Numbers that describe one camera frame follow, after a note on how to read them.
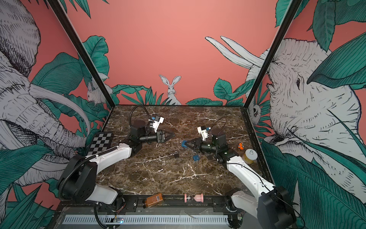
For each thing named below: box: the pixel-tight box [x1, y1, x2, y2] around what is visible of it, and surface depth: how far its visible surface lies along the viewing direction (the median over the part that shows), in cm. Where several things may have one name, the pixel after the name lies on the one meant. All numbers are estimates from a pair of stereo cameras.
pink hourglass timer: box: [183, 193, 204, 203], surface depth 76 cm
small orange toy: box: [237, 142, 245, 151], surface depth 97 cm
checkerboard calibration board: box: [87, 132, 113, 156], surface depth 97 cm
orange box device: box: [145, 192, 163, 208], surface depth 74 cm
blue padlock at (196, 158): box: [193, 155, 200, 162], surface depth 92 cm
